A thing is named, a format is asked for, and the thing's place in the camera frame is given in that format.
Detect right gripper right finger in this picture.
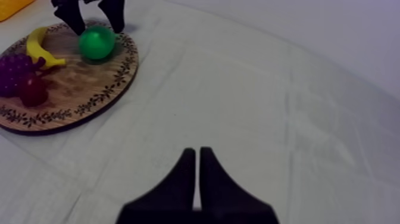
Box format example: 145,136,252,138
196,147,280,224

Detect yellow plastic basket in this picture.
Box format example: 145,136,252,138
0,0,36,23

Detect green toy pear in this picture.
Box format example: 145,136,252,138
78,25,116,60

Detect purple toy grapes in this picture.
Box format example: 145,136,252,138
0,53,46,98

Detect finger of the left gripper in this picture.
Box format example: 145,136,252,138
51,0,87,36
98,0,126,34

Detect yellow toy banana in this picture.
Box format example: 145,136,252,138
26,26,67,70

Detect small red fruit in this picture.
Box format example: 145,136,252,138
19,76,49,107

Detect round wooden board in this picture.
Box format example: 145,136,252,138
0,20,140,136

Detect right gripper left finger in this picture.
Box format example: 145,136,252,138
115,148,196,224

